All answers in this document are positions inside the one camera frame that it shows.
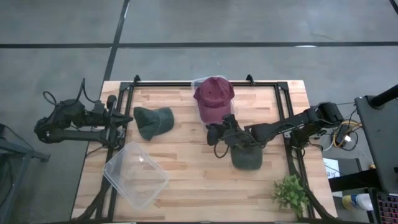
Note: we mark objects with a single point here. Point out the grey metal stand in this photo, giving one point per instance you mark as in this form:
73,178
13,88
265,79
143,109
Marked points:
31,154

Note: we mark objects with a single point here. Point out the black pole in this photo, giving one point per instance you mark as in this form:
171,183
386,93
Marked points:
384,96

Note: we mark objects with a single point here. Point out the white yellow blue bottle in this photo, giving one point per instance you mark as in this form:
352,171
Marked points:
360,201

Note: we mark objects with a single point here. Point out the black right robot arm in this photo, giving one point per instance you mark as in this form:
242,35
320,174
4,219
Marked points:
280,123

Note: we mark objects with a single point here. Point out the black aluminium table frame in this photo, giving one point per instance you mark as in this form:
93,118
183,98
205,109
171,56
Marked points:
174,84

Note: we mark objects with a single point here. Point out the grey laptop with backlit keyboard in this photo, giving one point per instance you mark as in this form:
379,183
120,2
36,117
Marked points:
379,140

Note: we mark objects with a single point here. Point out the dark green baseball cap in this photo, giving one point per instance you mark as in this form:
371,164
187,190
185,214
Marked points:
247,160
154,121

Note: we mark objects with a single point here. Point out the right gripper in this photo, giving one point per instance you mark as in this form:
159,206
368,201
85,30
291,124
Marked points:
239,138

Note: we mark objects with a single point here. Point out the large clear plastic bin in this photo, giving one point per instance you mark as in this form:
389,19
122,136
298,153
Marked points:
136,180

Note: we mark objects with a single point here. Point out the white paper sheet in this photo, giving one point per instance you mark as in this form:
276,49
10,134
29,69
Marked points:
330,165

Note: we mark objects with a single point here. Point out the maroon baseball cap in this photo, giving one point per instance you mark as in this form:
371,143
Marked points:
214,99

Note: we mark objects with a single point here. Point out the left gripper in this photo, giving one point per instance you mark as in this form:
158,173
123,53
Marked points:
105,115

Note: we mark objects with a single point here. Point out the black shelf board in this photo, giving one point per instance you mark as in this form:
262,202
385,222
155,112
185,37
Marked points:
351,182

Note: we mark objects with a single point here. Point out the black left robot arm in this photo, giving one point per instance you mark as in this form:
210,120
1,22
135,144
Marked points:
71,135

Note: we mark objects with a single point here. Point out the black power adapter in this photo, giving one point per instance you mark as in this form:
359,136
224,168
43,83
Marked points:
342,132

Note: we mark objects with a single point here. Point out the green artificial plant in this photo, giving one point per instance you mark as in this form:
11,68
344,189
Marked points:
290,193

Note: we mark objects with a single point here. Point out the small clear plastic bin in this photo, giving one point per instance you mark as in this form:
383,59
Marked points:
195,84

